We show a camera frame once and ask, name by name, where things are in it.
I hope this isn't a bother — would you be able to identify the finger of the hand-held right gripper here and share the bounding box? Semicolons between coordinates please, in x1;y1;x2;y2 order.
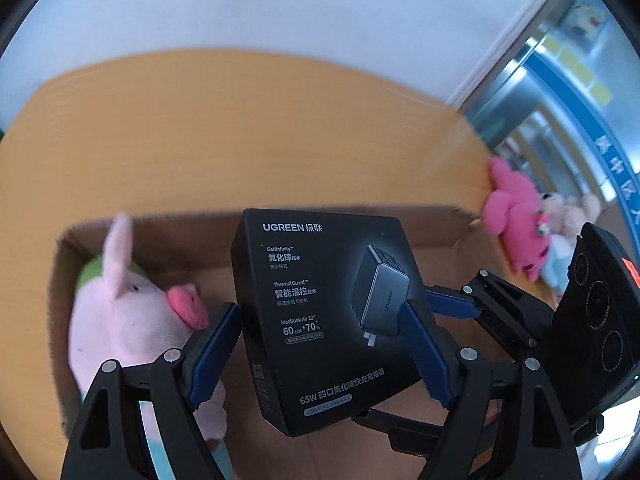
425;270;556;350
350;407;501;456

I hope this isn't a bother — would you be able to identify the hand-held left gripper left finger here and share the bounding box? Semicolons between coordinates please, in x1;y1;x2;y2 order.
61;301;242;480

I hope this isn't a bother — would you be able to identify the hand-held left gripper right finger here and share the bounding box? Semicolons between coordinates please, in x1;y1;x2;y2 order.
398;299;584;480

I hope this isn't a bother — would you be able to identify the black charger box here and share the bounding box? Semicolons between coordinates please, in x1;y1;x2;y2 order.
230;208;451;438

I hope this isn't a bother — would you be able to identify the brown cardboard box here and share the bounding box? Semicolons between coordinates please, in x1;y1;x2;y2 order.
47;202;493;480

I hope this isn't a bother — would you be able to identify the light blue plush toy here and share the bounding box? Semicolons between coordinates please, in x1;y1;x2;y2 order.
540;232;573;288

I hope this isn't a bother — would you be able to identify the pink pig plush toy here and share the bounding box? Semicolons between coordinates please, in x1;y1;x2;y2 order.
67;212;236;480

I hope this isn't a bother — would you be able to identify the beige teddy plush toy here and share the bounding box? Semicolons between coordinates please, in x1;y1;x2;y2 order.
540;192;601;241

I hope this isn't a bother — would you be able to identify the pink bear plush toy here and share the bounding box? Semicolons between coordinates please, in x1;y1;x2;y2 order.
481;156;553;283

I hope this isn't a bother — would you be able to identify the blue door banner strip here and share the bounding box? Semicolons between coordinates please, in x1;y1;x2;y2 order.
525;52;640;241

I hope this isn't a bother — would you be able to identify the metal framed glass door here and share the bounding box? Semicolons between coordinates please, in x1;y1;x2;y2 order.
450;0;640;281

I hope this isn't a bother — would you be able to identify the cartoon door sticker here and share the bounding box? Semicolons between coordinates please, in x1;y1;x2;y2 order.
562;0;608;41

